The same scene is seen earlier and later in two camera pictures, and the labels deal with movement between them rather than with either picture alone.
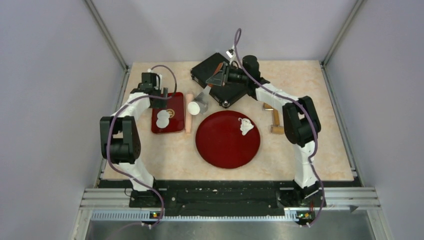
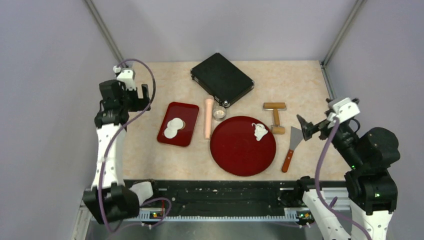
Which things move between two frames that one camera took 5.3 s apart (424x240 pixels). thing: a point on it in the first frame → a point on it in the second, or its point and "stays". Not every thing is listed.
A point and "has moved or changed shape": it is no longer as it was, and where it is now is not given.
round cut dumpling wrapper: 193,108 → 173,126
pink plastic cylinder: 188,98 → 208,105
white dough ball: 246,125 → 260,130
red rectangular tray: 175,107 → 186,112
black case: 225,95 stays
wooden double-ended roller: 276,128 stays
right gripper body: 231,76 → 324,130
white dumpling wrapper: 162,123 → 170,133
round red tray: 228,140 has moved or changed shape
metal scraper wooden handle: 201,103 → 296,136
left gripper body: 159,103 → 130,99
